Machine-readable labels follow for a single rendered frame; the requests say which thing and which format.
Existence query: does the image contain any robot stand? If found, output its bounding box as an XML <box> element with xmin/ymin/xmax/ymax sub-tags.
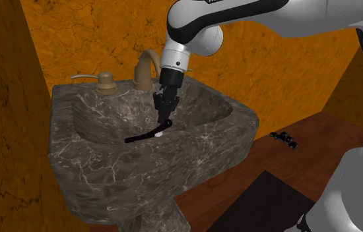
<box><xmin>206</xmin><ymin>169</ymin><xmax>316</xmax><ymax>232</ymax></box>

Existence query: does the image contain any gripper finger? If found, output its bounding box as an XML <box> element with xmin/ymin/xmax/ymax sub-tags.
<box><xmin>166</xmin><ymin>95</ymin><xmax>182</xmax><ymax>124</ymax></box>
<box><xmin>152</xmin><ymin>92</ymin><xmax>169</xmax><ymax>125</ymax></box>

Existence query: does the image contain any dark marble pedestal sink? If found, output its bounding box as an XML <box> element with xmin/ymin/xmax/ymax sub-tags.
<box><xmin>47</xmin><ymin>76</ymin><xmax>261</xmax><ymax>232</ymax></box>

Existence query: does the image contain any tan soap dispenser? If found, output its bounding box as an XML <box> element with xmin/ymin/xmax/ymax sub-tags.
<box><xmin>70</xmin><ymin>71</ymin><xmax>119</xmax><ymax>96</ymax></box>

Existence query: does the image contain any black toy truck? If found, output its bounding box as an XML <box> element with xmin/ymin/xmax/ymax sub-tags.
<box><xmin>269</xmin><ymin>130</ymin><xmax>299</xmax><ymax>150</ymax></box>

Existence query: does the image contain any tan faucet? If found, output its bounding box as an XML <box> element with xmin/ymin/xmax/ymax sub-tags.
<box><xmin>132</xmin><ymin>48</ymin><xmax>163</xmax><ymax>92</ymax></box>

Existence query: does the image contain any black brush with white patch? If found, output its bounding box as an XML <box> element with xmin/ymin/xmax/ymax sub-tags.
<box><xmin>124</xmin><ymin>119</ymin><xmax>174</xmax><ymax>144</ymax></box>

